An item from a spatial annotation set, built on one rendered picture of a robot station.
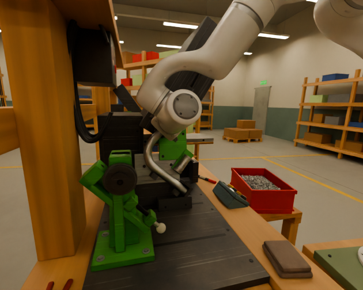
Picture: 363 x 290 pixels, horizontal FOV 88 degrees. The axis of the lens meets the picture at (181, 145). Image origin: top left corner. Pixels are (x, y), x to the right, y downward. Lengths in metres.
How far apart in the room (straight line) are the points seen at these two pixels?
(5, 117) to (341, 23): 0.74
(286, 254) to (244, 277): 0.12
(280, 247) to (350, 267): 0.20
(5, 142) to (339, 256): 0.89
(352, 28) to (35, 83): 0.70
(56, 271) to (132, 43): 9.81
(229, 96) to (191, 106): 10.43
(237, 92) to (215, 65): 10.63
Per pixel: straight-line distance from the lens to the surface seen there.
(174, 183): 0.74
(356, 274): 0.74
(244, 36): 0.48
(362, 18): 0.62
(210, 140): 0.95
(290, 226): 1.12
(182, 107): 0.43
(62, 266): 0.65
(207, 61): 0.46
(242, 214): 0.77
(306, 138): 7.13
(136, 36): 10.20
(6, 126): 0.53
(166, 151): 0.76
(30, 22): 0.55
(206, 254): 0.59
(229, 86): 10.88
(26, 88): 0.54
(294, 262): 0.59
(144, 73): 4.14
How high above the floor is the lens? 1.29
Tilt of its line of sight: 12 degrees down
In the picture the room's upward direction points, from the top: 1 degrees clockwise
